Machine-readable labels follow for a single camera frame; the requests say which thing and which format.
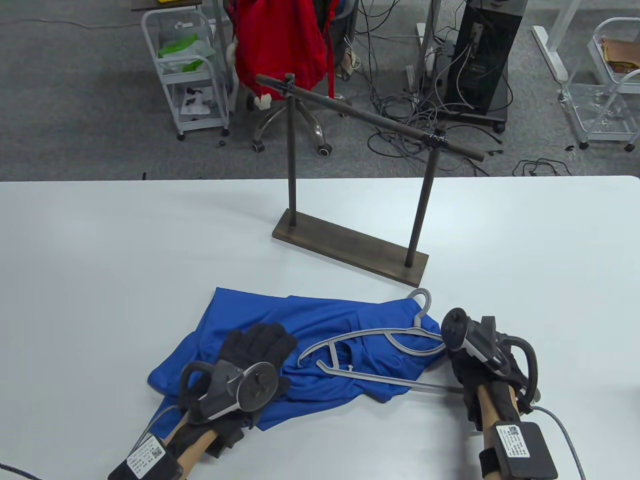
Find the person's right hand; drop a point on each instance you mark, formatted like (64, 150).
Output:
(472, 380)

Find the person's left hand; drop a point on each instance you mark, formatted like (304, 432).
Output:
(260, 345)

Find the blue t-shirt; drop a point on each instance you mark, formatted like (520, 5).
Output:
(310, 320)

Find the grey plastic hanger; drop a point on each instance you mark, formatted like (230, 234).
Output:
(417, 349)

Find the person's left forearm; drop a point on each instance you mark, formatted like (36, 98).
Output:
(195, 445)

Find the person's right forearm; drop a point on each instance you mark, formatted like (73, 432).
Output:
(497, 405)

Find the grey left hand controller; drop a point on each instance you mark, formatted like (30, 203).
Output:
(257, 382)

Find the grey hand controller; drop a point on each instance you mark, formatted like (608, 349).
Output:
(455, 330)
(257, 382)

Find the grey right hand controller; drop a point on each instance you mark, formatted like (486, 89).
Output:
(455, 330)

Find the dark metal clothes rack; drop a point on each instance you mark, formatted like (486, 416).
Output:
(350, 247)

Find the office chair with chrome base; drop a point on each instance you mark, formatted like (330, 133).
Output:
(312, 127)

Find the white plush pompom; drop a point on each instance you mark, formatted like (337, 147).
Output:
(263, 101)

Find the white cart with green bag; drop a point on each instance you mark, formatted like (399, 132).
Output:
(200, 87)

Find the white cart with brown item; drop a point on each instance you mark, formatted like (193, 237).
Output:
(600, 115)

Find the red jacket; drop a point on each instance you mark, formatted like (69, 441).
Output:
(280, 45)

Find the white power strip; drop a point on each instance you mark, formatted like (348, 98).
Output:
(410, 77)

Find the green plastic bag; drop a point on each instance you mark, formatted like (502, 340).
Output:
(180, 47)

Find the black computer tower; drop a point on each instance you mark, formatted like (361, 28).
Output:
(482, 55)

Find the white desk leg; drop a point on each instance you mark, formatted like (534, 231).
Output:
(550, 47)

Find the grey metal desk leg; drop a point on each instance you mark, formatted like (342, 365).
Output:
(427, 40)

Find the brown item in cart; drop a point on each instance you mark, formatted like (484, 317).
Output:
(620, 52)

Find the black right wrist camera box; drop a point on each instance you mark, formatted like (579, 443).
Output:
(525, 450)

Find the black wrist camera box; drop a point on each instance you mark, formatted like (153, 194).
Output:
(145, 460)
(525, 450)

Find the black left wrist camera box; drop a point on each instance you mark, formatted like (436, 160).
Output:
(145, 460)

